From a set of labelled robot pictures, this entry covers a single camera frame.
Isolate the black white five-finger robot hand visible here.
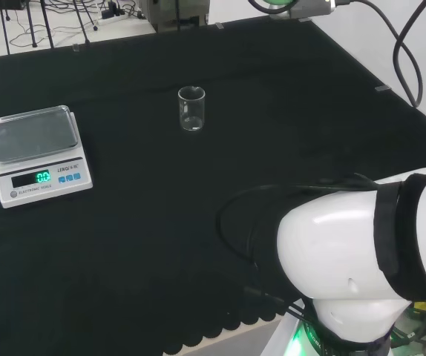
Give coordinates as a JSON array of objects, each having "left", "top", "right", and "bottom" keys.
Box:
[{"left": 248, "top": 0, "right": 299, "bottom": 10}]

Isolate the clear glass beaker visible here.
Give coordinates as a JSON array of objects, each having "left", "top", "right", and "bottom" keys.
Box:
[{"left": 177, "top": 85, "right": 207, "bottom": 132}]

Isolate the grey metal box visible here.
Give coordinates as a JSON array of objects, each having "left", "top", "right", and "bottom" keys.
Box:
[{"left": 138, "top": 0, "right": 212, "bottom": 33}]

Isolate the white power strip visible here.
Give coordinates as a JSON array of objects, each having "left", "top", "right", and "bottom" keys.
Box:
[{"left": 96, "top": 13, "right": 127, "bottom": 26}]

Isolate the black tripod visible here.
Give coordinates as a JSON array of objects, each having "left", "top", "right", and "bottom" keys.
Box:
[
  {"left": 0, "top": 0, "right": 56, "bottom": 56},
  {"left": 70, "top": 0, "right": 99, "bottom": 47}
]

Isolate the black bench cloth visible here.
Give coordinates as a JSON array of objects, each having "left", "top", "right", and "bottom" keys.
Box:
[{"left": 0, "top": 14, "right": 426, "bottom": 356}]

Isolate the white electronic balance steel pan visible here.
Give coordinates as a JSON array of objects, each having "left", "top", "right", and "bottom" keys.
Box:
[{"left": 0, "top": 105, "right": 94, "bottom": 209}]

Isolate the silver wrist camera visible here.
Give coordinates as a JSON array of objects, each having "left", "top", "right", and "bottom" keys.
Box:
[{"left": 267, "top": 0, "right": 337, "bottom": 20}]

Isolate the black camera cable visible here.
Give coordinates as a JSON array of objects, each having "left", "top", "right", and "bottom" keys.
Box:
[{"left": 331, "top": 0, "right": 426, "bottom": 108}]

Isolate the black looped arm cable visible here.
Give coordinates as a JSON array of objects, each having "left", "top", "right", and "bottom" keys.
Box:
[{"left": 216, "top": 172, "right": 379, "bottom": 274}]

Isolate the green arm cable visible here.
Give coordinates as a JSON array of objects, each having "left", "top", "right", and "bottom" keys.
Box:
[{"left": 390, "top": 298, "right": 426, "bottom": 348}]

